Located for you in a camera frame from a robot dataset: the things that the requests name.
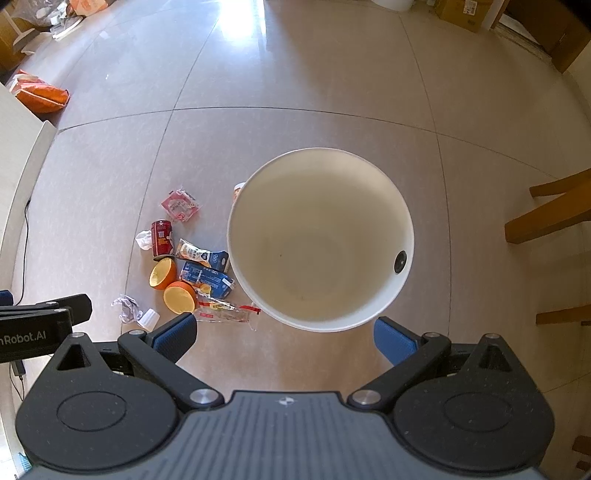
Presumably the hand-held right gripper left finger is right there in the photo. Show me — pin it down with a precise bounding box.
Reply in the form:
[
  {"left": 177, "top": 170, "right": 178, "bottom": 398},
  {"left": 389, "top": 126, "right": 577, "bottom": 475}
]
[{"left": 53, "top": 313, "right": 225, "bottom": 413}]

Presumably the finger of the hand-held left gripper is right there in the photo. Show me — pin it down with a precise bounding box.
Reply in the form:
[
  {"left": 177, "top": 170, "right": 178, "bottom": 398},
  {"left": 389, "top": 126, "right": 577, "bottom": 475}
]
[{"left": 0, "top": 294, "right": 92, "bottom": 325}]

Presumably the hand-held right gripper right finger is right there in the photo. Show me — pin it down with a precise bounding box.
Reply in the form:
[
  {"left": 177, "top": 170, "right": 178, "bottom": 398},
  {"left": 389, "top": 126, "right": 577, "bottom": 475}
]
[{"left": 348, "top": 317, "right": 525, "bottom": 411}]

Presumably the orange bowl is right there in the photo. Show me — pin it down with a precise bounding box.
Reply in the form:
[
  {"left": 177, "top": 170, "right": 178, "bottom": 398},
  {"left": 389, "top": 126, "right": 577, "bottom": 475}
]
[
  {"left": 148, "top": 257, "right": 178, "bottom": 291},
  {"left": 163, "top": 281, "right": 198, "bottom": 315}
]

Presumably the grey tissue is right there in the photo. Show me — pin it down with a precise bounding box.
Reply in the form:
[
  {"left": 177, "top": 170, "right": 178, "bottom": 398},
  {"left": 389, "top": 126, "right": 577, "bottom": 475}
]
[{"left": 111, "top": 294, "right": 144, "bottom": 324}]

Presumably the dark blue milk carton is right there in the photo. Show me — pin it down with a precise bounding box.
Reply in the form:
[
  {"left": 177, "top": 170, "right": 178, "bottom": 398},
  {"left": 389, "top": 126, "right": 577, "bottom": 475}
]
[{"left": 178, "top": 260, "right": 236, "bottom": 298}]

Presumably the white and blue milk carton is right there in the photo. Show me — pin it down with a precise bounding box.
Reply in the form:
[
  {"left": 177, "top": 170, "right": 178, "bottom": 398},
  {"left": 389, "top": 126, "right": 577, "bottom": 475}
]
[{"left": 175, "top": 238, "right": 230, "bottom": 273}]

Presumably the red drink can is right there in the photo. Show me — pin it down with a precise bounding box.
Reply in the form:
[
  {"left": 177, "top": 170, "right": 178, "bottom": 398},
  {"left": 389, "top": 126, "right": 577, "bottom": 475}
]
[{"left": 151, "top": 220, "right": 174, "bottom": 257}]

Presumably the white plastic trash bin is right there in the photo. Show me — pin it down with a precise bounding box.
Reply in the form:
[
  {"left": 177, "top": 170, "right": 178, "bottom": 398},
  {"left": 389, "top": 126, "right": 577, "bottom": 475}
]
[{"left": 226, "top": 148, "right": 415, "bottom": 333}]

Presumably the clear plastic bag red seal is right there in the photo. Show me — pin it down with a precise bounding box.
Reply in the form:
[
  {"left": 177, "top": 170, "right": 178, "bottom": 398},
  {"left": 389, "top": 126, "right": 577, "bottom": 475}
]
[{"left": 194, "top": 295, "right": 263, "bottom": 332}]

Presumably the pink snack wrapper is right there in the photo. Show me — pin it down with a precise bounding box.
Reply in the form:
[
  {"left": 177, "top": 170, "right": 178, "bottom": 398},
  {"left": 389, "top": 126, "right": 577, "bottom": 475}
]
[{"left": 160, "top": 187, "right": 202, "bottom": 223}]

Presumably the wooden chair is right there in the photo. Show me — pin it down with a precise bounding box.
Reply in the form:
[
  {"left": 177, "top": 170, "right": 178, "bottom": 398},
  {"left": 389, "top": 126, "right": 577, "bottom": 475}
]
[{"left": 505, "top": 168, "right": 591, "bottom": 457}]

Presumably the large orange bag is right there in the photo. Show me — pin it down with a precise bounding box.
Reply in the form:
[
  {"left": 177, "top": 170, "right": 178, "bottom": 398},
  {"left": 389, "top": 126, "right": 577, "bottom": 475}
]
[{"left": 10, "top": 69, "right": 71, "bottom": 113}]

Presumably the white stand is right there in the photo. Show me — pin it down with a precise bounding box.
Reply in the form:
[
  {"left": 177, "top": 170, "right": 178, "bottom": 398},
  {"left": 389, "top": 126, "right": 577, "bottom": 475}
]
[{"left": 8, "top": 0, "right": 37, "bottom": 55}]

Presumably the clear plastic bags pile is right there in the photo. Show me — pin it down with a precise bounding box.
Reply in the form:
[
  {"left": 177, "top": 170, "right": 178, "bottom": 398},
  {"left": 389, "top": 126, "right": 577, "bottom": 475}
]
[{"left": 32, "top": 0, "right": 86, "bottom": 40}]

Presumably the orange printed packet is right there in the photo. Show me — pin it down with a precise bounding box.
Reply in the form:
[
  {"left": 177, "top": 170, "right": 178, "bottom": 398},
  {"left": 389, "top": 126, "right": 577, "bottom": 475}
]
[{"left": 69, "top": 0, "right": 112, "bottom": 16}]

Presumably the cardboard box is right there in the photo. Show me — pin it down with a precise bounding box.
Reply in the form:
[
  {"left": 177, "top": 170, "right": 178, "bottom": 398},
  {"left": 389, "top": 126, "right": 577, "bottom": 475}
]
[{"left": 434, "top": 0, "right": 509, "bottom": 33}]

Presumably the white bucket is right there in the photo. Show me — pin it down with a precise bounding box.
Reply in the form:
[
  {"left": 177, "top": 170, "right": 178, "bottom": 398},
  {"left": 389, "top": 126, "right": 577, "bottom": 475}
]
[{"left": 369, "top": 0, "right": 414, "bottom": 13}]

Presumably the wooden door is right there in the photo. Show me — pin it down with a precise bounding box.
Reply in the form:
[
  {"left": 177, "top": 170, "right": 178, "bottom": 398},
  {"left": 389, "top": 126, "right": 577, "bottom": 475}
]
[{"left": 538, "top": 0, "right": 591, "bottom": 75}]

